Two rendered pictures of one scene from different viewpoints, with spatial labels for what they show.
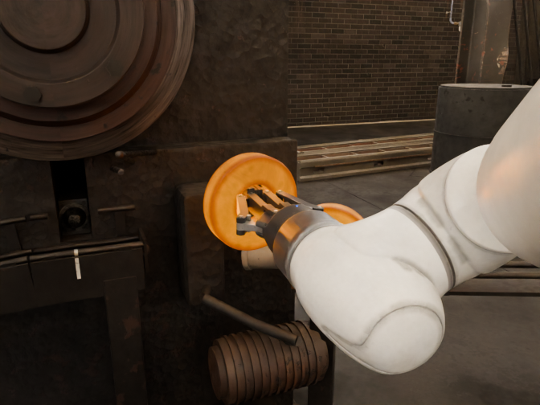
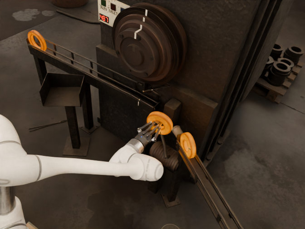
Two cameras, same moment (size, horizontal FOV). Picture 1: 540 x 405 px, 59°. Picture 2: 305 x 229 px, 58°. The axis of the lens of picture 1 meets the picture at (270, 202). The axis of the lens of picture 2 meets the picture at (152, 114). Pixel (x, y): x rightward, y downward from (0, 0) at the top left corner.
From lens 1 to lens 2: 1.24 m
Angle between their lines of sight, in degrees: 51
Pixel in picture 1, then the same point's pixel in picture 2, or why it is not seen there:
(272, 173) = (163, 121)
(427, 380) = (255, 211)
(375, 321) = not seen: hidden behind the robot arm
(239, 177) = (154, 117)
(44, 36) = (132, 61)
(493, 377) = not seen: outside the picture
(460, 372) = (272, 222)
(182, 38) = (173, 69)
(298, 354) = (168, 161)
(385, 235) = (123, 156)
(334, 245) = (121, 151)
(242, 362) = (155, 151)
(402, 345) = not seen: hidden behind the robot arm
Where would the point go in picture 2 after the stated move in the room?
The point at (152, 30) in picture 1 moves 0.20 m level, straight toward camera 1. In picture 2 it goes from (161, 67) to (135, 82)
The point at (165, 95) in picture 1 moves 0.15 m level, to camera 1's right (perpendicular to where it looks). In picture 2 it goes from (165, 80) to (181, 95)
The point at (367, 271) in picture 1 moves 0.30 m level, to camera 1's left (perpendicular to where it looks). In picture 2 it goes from (114, 158) to (88, 118)
